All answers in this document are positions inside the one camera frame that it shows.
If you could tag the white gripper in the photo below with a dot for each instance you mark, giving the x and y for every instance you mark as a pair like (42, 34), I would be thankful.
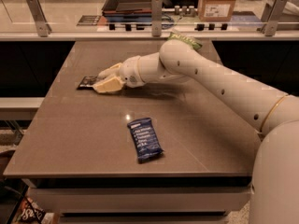
(131, 71)

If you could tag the black rxbar chocolate bar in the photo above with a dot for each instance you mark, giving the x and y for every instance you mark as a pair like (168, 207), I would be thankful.
(87, 82)

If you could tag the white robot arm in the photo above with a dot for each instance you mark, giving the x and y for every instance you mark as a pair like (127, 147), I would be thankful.
(275, 114)

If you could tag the blue rxbar wrapper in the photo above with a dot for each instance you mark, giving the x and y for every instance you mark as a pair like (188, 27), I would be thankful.
(146, 142)

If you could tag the green chip bag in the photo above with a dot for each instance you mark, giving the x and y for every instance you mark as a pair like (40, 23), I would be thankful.
(193, 43)

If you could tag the open dark orange case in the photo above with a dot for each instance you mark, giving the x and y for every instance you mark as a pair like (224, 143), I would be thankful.
(126, 6)

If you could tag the grey table base drawers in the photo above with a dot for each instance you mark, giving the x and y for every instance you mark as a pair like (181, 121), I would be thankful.
(118, 204)

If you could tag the cardboard box with label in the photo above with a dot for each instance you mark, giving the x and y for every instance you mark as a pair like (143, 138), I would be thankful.
(215, 10)

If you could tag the red snack bag on floor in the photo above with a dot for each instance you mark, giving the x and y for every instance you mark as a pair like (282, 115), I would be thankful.
(31, 213)

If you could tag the left metal glass bracket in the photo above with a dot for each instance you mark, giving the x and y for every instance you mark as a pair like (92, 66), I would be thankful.
(42, 26)

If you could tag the metal glass bracket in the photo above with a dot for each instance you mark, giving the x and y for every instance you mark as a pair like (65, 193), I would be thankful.
(42, 26)
(156, 17)
(271, 25)

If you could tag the middle metal glass bracket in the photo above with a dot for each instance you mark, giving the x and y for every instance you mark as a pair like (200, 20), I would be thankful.
(156, 17)

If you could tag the right metal glass bracket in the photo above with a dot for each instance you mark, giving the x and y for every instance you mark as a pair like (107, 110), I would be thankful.
(271, 25)

